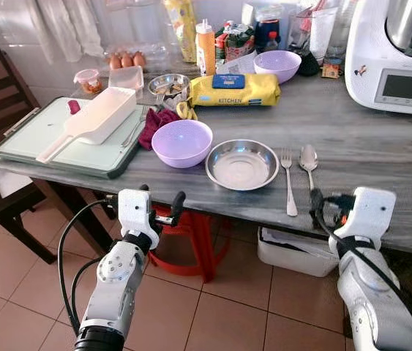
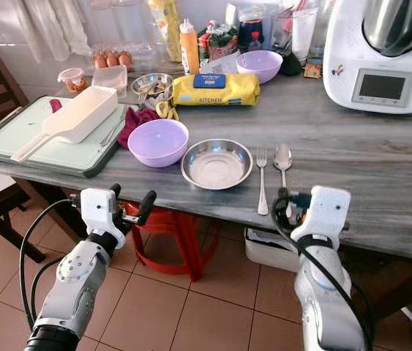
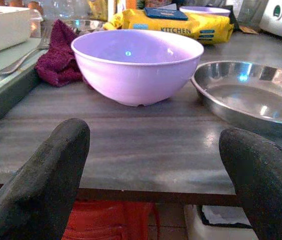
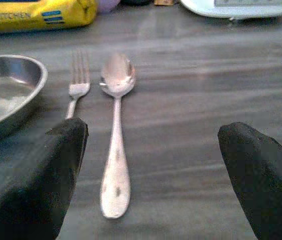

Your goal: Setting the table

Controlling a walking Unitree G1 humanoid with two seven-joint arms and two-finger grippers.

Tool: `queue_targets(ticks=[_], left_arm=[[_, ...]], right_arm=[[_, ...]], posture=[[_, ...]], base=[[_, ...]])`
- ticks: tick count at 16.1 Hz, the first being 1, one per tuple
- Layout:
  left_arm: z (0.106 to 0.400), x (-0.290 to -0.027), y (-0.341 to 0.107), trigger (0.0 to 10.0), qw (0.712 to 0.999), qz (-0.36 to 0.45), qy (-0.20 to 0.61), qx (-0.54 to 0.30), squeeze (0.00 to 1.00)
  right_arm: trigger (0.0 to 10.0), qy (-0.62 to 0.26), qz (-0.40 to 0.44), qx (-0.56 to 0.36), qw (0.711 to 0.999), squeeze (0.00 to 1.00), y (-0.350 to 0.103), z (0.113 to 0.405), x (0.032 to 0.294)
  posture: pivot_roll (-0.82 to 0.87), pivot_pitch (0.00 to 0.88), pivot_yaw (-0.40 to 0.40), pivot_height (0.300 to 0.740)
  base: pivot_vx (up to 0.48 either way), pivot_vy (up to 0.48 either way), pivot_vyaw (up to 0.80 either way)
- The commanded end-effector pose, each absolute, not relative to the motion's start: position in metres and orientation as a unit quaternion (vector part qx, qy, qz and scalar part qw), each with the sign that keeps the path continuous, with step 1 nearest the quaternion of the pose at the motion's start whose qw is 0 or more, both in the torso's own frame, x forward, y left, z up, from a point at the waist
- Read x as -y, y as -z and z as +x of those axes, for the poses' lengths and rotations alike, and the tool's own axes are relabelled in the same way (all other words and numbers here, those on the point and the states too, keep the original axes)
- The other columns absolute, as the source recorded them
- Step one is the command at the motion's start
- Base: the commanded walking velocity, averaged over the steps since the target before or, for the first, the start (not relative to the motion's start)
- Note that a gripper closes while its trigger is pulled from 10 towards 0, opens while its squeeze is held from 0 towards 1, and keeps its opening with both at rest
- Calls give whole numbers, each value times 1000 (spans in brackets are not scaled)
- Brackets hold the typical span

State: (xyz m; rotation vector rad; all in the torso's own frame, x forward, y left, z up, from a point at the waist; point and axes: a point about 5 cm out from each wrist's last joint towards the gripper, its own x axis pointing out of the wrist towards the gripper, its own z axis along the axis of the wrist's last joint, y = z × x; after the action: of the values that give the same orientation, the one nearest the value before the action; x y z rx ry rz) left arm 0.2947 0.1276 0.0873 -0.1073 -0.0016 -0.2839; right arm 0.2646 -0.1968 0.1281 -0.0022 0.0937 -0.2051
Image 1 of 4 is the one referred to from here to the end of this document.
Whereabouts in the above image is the clear plastic pitcher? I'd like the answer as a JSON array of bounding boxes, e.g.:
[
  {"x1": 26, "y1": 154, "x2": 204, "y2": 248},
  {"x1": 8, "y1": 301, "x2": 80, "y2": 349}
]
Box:
[{"x1": 287, "y1": 0, "x2": 339, "y2": 64}]

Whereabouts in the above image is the white kitchen appliance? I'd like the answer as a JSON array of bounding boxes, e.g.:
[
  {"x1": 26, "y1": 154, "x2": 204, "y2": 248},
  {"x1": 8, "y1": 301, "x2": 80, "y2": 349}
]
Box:
[{"x1": 344, "y1": 0, "x2": 412, "y2": 116}]

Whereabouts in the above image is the white plastic scoop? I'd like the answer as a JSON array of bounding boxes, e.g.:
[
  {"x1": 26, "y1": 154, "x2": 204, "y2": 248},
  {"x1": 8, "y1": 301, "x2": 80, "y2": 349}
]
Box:
[{"x1": 35, "y1": 86, "x2": 138, "y2": 164}]

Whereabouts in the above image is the yellow snack bag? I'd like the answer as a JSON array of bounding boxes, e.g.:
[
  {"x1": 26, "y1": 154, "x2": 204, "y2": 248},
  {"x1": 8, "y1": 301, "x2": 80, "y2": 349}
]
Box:
[{"x1": 162, "y1": 0, "x2": 198, "y2": 64}]

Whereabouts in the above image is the red plastic stool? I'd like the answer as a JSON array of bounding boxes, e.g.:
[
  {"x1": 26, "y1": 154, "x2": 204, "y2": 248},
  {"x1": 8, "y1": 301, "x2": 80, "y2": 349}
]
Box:
[{"x1": 146, "y1": 203, "x2": 233, "y2": 284}]

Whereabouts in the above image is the small brown card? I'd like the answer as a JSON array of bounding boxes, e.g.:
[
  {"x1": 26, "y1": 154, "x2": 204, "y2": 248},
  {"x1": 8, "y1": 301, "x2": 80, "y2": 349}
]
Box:
[{"x1": 321, "y1": 58, "x2": 341, "y2": 80}]

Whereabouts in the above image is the dark wooden chair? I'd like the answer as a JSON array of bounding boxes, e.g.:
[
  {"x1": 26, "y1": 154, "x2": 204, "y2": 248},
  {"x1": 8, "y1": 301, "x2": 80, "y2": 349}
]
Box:
[{"x1": 0, "y1": 39, "x2": 57, "y2": 265}]

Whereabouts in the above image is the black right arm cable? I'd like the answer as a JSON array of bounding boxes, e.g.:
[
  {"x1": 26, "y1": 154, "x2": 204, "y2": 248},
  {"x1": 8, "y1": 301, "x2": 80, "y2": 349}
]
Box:
[{"x1": 311, "y1": 211, "x2": 412, "y2": 351}]

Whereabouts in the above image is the white hanging towel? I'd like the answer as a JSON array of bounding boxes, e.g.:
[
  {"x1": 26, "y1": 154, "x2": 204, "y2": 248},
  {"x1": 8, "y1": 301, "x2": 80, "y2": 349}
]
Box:
[{"x1": 33, "y1": 0, "x2": 105, "y2": 64}]

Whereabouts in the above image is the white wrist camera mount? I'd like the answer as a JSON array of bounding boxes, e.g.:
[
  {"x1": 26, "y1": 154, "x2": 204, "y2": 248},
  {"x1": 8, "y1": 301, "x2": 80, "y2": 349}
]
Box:
[
  {"x1": 117, "y1": 188, "x2": 161, "y2": 243},
  {"x1": 334, "y1": 186, "x2": 397, "y2": 254}
]

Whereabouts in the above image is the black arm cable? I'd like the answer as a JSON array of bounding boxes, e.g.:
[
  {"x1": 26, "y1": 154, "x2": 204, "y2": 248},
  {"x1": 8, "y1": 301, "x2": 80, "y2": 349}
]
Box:
[
  {"x1": 57, "y1": 198, "x2": 123, "y2": 339},
  {"x1": 311, "y1": 211, "x2": 412, "y2": 351}
]

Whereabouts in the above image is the yellow kitchen towel pack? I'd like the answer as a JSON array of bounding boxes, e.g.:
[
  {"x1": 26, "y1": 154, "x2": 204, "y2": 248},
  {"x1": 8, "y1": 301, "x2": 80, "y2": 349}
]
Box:
[{"x1": 188, "y1": 72, "x2": 281, "y2": 108}]

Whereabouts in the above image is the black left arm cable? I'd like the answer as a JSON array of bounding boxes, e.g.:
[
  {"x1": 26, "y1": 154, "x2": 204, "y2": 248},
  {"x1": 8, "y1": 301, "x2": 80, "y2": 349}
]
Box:
[{"x1": 57, "y1": 198, "x2": 123, "y2": 339}]

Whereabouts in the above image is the yellow ring handle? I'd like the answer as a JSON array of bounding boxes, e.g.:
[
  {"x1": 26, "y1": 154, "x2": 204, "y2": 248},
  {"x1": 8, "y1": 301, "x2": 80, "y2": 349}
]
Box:
[{"x1": 176, "y1": 100, "x2": 200, "y2": 122}]

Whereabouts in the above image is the small lidded plastic cup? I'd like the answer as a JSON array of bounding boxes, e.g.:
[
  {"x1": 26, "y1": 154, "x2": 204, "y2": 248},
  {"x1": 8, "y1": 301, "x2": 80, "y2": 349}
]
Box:
[{"x1": 73, "y1": 68, "x2": 105, "y2": 95}]

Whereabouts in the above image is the small steel bowl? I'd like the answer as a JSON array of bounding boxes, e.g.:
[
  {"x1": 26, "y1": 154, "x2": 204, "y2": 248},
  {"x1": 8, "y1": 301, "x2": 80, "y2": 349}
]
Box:
[{"x1": 146, "y1": 72, "x2": 191, "y2": 104}]

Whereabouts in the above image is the steel fork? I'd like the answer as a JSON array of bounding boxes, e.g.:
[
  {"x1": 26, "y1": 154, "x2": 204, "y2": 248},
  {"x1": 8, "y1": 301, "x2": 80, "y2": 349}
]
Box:
[{"x1": 279, "y1": 148, "x2": 299, "y2": 218}]

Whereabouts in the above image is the stainless steel plate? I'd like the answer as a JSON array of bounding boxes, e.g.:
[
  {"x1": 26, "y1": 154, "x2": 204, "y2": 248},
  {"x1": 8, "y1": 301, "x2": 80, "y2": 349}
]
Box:
[{"x1": 205, "y1": 138, "x2": 281, "y2": 192}]

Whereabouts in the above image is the dark red cloth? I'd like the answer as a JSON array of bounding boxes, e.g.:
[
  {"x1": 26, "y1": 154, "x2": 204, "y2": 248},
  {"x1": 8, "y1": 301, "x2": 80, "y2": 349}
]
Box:
[{"x1": 138, "y1": 107, "x2": 181, "y2": 151}]

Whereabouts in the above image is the clear plastic box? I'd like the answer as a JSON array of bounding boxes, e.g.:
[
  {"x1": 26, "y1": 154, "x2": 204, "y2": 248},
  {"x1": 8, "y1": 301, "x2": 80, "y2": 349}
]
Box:
[{"x1": 108, "y1": 65, "x2": 146, "y2": 93}]

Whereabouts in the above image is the lilac plastic bowl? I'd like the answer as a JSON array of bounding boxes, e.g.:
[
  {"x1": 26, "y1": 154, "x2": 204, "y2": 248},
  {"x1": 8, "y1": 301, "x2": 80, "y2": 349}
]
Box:
[
  {"x1": 253, "y1": 49, "x2": 303, "y2": 85},
  {"x1": 151, "y1": 118, "x2": 214, "y2": 170}
]

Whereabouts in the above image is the orange sauce bottle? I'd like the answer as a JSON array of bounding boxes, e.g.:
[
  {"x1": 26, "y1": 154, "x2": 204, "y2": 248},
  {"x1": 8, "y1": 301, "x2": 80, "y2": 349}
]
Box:
[{"x1": 195, "y1": 19, "x2": 217, "y2": 78}]

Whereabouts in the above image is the grey wooden table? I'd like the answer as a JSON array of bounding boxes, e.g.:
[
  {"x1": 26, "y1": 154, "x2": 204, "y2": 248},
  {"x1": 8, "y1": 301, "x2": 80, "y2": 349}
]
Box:
[{"x1": 0, "y1": 67, "x2": 412, "y2": 258}]

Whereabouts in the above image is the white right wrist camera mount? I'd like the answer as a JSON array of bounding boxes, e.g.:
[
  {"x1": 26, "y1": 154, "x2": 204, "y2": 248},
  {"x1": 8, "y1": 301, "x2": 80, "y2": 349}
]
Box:
[{"x1": 334, "y1": 186, "x2": 397, "y2": 254}]

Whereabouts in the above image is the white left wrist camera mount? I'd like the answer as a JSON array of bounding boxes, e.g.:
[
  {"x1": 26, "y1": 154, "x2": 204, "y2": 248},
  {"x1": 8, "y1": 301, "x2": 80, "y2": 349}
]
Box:
[{"x1": 117, "y1": 188, "x2": 161, "y2": 243}]

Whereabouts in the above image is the small black pouch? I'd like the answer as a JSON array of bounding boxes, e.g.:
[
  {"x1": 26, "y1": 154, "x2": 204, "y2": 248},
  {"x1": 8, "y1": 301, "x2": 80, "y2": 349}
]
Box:
[{"x1": 296, "y1": 50, "x2": 323, "y2": 78}]

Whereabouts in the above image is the white storage box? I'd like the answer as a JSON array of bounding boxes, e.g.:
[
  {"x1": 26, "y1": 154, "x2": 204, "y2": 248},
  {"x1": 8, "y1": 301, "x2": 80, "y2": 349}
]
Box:
[{"x1": 256, "y1": 224, "x2": 341, "y2": 278}]

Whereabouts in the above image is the green food packet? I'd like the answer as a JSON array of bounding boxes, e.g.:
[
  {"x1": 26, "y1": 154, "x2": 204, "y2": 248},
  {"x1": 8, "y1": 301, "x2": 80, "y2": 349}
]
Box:
[{"x1": 216, "y1": 20, "x2": 257, "y2": 64}]

